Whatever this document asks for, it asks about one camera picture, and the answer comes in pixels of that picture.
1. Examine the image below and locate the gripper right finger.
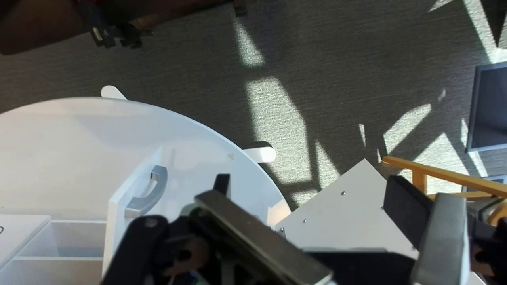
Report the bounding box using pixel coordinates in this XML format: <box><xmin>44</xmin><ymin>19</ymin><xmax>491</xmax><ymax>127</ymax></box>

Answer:
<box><xmin>382</xmin><ymin>174</ymin><xmax>472</xmax><ymax>285</ymax></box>

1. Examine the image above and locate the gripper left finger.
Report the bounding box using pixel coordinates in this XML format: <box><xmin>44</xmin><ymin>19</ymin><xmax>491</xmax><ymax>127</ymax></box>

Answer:
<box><xmin>180</xmin><ymin>173</ymin><xmax>337</xmax><ymax>285</ymax></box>

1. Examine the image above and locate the white toy kitchen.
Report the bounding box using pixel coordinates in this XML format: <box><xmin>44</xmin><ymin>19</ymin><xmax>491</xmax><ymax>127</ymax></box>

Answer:
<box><xmin>0</xmin><ymin>157</ymin><xmax>424</xmax><ymax>285</ymax></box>

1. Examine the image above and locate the gray monitor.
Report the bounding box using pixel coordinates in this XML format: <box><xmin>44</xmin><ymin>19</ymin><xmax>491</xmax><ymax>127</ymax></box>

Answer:
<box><xmin>466</xmin><ymin>60</ymin><xmax>507</xmax><ymax>155</ymax></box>

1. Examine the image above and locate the white round platform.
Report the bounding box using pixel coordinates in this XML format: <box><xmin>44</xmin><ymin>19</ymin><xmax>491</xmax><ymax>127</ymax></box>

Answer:
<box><xmin>0</xmin><ymin>84</ymin><xmax>293</xmax><ymax>285</ymax></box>

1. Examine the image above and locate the black clamp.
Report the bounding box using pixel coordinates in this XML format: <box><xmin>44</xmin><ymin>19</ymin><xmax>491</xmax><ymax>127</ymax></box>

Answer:
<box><xmin>85</xmin><ymin>5</ymin><xmax>146</xmax><ymax>51</ymax></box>

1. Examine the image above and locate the dark brown desk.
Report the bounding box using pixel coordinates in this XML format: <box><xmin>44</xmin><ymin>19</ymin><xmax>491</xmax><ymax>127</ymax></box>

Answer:
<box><xmin>0</xmin><ymin>0</ymin><xmax>250</xmax><ymax>57</ymax></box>

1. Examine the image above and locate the small white door gray handle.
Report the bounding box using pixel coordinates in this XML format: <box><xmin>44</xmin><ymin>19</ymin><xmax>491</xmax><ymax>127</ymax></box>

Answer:
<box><xmin>101</xmin><ymin>146</ymin><xmax>171</xmax><ymax>279</ymax></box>

